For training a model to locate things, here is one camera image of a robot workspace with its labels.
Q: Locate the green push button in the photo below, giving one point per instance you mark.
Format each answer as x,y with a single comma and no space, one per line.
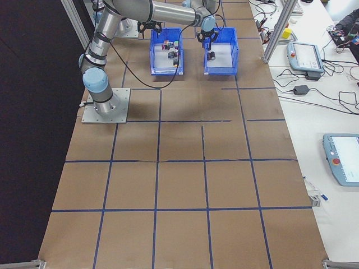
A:
175,43

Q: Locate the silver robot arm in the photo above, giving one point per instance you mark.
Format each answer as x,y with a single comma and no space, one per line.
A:
126,26
98,81

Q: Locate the white keyboard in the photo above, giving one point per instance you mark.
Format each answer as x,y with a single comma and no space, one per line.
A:
298,7

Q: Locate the black bag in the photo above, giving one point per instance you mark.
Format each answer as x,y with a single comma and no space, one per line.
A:
349,18

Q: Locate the aluminium profile post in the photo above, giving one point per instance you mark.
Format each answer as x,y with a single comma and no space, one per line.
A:
277,30

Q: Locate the yellow cube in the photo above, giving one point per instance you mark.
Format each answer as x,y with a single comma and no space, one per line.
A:
286,33

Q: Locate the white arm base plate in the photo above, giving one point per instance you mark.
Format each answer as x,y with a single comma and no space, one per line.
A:
120,112
134,35

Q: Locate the small black switch block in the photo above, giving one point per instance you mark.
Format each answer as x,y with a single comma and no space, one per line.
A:
175,62

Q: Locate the blue bin with black cylinders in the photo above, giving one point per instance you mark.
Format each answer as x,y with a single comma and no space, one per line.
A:
220,70

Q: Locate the small grey white box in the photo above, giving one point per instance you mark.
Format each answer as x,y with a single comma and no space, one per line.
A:
315,201

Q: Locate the blue white marker pen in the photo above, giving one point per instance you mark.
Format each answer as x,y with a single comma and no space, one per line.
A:
315,189

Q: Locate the black cylinder capacitor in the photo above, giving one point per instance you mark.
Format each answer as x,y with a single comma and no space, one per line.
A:
211,56

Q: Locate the metal corner bracket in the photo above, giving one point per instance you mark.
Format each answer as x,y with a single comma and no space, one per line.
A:
340,264
25,264

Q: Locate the black frame cover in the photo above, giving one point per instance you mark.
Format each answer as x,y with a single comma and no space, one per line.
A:
33,126

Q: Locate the silver and red push button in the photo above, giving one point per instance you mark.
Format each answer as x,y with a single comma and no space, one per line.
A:
176,51

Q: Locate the grey blue teach pendant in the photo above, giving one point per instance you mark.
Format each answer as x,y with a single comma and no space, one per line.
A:
340,159
305,56

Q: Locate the blue bin with buttons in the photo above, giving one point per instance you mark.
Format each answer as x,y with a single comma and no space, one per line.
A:
165,71

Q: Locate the small black box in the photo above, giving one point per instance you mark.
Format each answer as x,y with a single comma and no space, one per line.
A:
313,76

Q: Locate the black power adapter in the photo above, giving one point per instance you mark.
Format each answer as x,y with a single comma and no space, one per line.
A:
301,90

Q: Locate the white side table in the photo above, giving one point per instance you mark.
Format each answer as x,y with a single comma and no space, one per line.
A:
308,126

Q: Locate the aluminium profile frame bar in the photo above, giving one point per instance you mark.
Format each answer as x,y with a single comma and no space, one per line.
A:
77,25

